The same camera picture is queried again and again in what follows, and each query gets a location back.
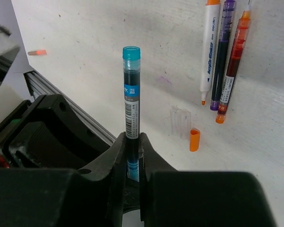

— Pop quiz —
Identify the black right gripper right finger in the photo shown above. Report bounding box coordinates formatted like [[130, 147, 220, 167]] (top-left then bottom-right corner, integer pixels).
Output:
[[138, 133, 276, 227]]

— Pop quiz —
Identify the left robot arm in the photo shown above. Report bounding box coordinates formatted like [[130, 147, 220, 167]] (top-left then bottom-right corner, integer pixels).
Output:
[[0, 25, 20, 86]]

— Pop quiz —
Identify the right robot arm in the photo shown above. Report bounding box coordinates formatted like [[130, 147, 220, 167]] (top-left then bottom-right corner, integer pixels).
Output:
[[0, 95, 276, 227]]

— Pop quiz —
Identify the orange pen left edge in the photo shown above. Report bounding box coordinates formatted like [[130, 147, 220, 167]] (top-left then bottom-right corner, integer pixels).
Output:
[[27, 50, 47, 56]]

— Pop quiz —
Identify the purple gel pen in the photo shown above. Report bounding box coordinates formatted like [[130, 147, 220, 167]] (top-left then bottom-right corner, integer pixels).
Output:
[[210, 0, 236, 111]]

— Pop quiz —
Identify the white marker orange cap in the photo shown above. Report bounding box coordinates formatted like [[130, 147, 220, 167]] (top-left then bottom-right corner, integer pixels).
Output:
[[200, 0, 221, 105]]

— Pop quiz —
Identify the orange red gel pen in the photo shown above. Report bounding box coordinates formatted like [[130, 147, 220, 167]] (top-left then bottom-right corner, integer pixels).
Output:
[[215, 1, 251, 124]]

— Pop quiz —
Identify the light blue gel pen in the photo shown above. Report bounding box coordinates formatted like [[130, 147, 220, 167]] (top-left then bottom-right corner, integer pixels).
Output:
[[123, 46, 141, 182]]

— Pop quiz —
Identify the clear pen cap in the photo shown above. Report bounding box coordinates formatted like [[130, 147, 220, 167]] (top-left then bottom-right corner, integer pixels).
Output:
[[170, 106, 191, 140]]

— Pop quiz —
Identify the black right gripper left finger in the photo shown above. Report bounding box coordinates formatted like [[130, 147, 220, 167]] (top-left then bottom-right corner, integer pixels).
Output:
[[0, 133, 126, 227]]

